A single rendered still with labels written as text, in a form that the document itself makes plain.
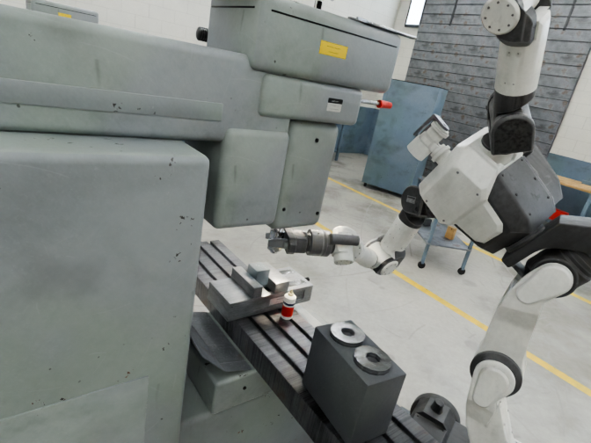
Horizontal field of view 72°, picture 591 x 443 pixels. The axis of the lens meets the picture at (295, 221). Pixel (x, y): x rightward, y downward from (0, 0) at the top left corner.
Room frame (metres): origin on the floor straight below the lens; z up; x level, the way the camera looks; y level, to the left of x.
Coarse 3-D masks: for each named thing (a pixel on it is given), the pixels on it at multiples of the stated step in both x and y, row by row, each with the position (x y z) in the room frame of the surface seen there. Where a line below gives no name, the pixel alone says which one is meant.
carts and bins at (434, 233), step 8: (424, 224) 4.61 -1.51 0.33; (432, 224) 4.74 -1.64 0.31; (440, 224) 4.81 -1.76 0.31; (424, 232) 4.38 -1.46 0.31; (432, 232) 4.06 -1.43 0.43; (440, 232) 4.49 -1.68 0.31; (448, 232) 4.33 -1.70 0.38; (424, 240) 4.15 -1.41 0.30; (432, 240) 4.16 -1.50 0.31; (440, 240) 4.21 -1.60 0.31; (448, 240) 4.27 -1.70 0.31; (456, 240) 4.33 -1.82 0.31; (456, 248) 4.08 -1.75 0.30; (464, 248) 4.11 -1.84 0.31; (424, 256) 4.06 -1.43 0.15; (464, 256) 4.13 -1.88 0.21; (424, 264) 4.06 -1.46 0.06; (464, 264) 4.10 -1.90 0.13; (464, 272) 4.11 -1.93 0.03
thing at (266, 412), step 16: (320, 320) 1.52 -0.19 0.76; (192, 384) 1.02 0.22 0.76; (192, 400) 0.96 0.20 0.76; (256, 400) 1.03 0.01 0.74; (272, 400) 1.07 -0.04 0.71; (192, 416) 0.90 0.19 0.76; (208, 416) 0.92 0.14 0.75; (224, 416) 0.95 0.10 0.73; (240, 416) 0.99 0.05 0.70; (256, 416) 1.03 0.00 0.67; (272, 416) 1.08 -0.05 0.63; (288, 416) 1.13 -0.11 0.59; (192, 432) 0.89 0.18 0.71; (208, 432) 0.92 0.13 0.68; (224, 432) 0.96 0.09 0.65; (240, 432) 1.00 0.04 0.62; (256, 432) 1.04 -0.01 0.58; (272, 432) 1.09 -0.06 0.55; (288, 432) 1.14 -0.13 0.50; (304, 432) 1.20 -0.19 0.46
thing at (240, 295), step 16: (240, 272) 1.24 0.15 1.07; (288, 272) 1.38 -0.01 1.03; (208, 288) 1.21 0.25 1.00; (224, 288) 1.18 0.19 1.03; (240, 288) 1.20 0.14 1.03; (256, 288) 1.16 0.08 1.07; (288, 288) 1.27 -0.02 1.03; (304, 288) 1.30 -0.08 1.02; (224, 304) 1.12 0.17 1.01; (240, 304) 1.13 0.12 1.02; (256, 304) 1.17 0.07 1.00; (272, 304) 1.22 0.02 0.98
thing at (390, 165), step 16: (400, 80) 7.18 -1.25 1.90; (384, 96) 7.28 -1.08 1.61; (400, 96) 7.15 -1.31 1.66; (416, 96) 7.02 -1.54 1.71; (432, 96) 6.90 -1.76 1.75; (384, 112) 7.25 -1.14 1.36; (400, 112) 7.11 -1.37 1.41; (416, 112) 6.98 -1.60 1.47; (432, 112) 6.86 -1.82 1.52; (384, 128) 7.21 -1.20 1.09; (400, 128) 7.08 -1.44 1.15; (416, 128) 6.95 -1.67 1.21; (384, 144) 7.17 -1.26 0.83; (400, 144) 7.04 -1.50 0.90; (368, 160) 7.28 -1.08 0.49; (384, 160) 7.14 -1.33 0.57; (400, 160) 7.00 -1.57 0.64; (416, 160) 6.87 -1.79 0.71; (368, 176) 7.24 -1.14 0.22; (384, 176) 7.10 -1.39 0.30; (400, 176) 6.97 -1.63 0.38; (416, 176) 6.98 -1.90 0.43; (400, 192) 6.93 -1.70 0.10
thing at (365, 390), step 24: (336, 336) 0.85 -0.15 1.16; (360, 336) 0.87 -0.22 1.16; (312, 360) 0.88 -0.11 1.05; (336, 360) 0.81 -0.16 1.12; (360, 360) 0.78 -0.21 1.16; (384, 360) 0.79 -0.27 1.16; (312, 384) 0.86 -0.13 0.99; (336, 384) 0.79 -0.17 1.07; (360, 384) 0.73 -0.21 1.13; (384, 384) 0.74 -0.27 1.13; (336, 408) 0.77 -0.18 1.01; (360, 408) 0.72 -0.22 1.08; (384, 408) 0.76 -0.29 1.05; (360, 432) 0.73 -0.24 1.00; (384, 432) 0.77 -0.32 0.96
